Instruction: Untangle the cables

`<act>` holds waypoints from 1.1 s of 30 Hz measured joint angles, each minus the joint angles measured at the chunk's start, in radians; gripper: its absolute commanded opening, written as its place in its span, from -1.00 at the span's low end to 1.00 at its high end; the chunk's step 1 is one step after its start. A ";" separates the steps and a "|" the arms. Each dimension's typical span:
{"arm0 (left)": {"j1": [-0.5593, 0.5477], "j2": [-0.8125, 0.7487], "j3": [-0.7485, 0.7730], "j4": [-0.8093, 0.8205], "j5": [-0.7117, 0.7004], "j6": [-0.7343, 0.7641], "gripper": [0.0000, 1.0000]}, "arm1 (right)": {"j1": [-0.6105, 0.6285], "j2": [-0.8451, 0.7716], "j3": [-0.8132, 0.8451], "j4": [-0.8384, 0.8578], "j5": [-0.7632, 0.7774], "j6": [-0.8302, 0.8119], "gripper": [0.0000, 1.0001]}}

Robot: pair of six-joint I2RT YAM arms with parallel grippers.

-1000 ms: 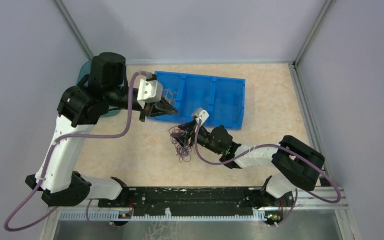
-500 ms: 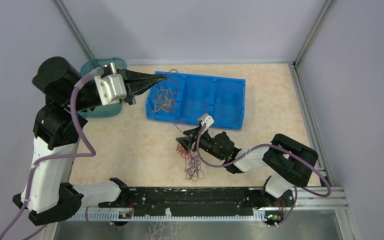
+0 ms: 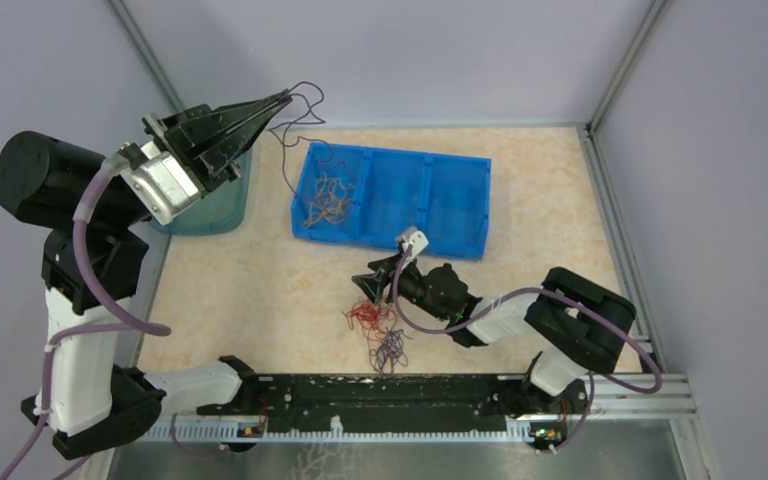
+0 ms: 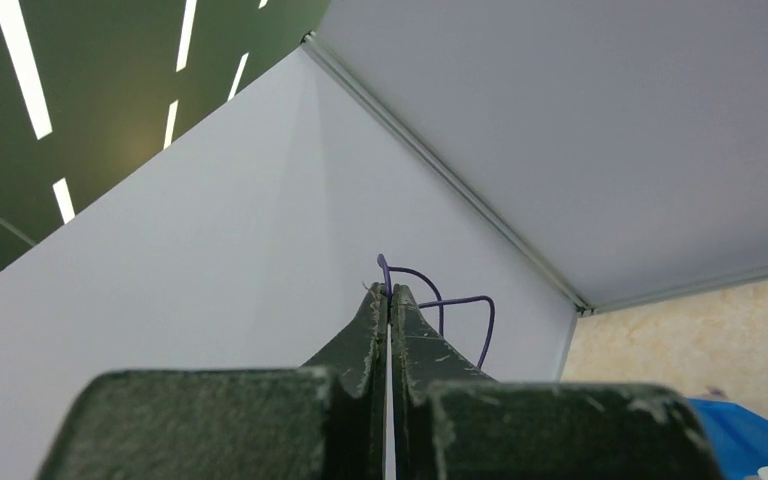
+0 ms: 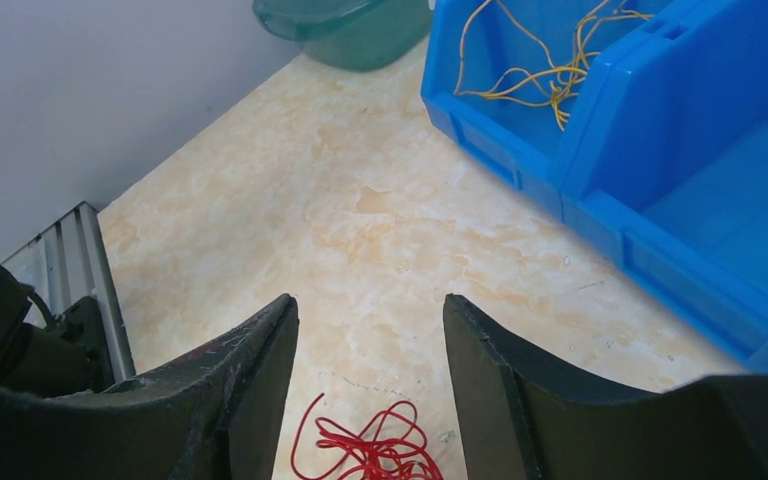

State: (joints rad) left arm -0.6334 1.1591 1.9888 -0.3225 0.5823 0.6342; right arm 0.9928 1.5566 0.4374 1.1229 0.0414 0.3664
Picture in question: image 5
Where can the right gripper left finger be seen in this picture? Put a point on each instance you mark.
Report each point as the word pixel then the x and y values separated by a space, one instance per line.
pixel 214 412

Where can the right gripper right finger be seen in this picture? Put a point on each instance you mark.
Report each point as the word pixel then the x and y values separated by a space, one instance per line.
pixel 524 413

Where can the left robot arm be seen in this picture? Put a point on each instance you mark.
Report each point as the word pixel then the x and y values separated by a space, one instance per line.
pixel 50 355

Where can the blue three-compartment bin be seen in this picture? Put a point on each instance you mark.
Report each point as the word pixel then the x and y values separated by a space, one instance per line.
pixel 640 125

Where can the teal translucent plastic tray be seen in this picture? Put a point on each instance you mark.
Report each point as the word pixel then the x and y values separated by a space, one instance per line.
pixel 360 36

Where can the aluminium frame rail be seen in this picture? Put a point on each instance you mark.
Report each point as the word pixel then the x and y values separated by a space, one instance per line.
pixel 66 262

